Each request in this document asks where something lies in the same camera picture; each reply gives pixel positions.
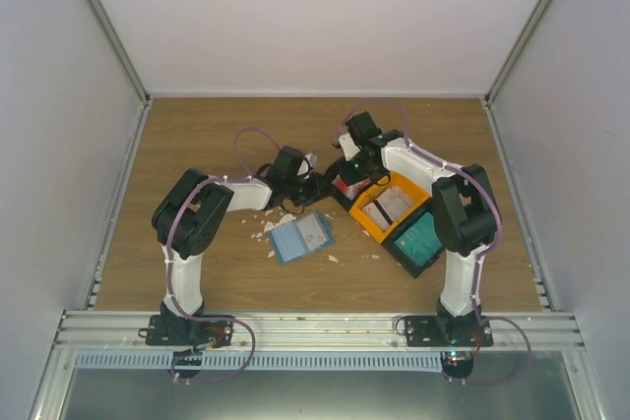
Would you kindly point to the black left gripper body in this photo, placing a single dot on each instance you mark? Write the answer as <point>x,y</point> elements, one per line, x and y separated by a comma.
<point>305,195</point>

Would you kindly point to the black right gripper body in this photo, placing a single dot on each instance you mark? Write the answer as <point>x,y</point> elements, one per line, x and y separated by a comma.
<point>361,171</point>

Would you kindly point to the blue leather card holder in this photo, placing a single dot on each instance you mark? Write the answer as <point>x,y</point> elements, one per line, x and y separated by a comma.
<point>288,245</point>

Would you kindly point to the white card with red dots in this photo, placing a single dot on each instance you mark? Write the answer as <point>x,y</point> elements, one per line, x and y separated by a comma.
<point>312,231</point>

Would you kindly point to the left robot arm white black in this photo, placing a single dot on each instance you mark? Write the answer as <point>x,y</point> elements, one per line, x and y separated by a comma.
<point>188,218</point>

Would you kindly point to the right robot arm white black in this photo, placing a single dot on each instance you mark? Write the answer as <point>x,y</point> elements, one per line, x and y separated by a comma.
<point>467,221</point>

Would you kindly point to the black bin with red cards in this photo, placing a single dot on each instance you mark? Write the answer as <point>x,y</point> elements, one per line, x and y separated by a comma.
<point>346,204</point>

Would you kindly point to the red dot card stack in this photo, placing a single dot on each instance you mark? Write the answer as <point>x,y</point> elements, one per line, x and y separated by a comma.
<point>350,191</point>

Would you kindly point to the white card stack orange bin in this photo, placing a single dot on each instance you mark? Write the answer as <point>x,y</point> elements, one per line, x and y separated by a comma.
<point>388,206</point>

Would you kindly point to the black bin with green cards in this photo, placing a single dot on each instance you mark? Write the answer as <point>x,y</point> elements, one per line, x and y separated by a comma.
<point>389,242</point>

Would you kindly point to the orange plastic bin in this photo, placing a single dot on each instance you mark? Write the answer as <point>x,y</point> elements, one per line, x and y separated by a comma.
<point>378,232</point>

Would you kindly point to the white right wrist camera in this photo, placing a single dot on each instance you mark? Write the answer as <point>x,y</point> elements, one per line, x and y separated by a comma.
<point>345,142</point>

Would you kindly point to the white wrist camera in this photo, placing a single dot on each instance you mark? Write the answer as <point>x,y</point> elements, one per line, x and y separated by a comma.
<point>345,142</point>
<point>308,164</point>

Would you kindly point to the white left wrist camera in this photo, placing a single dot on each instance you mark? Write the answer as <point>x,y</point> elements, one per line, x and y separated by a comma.
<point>308,164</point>

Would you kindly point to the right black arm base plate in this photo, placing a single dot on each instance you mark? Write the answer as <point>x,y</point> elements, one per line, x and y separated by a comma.
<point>443,331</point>

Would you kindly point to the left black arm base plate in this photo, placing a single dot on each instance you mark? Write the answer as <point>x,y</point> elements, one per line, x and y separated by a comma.
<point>170,330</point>

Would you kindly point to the aluminium front rail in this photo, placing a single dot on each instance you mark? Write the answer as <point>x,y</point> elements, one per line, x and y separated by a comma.
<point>546,331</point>

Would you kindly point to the grey slotted cable duct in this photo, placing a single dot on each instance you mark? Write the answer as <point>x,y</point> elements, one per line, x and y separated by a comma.
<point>263,361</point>

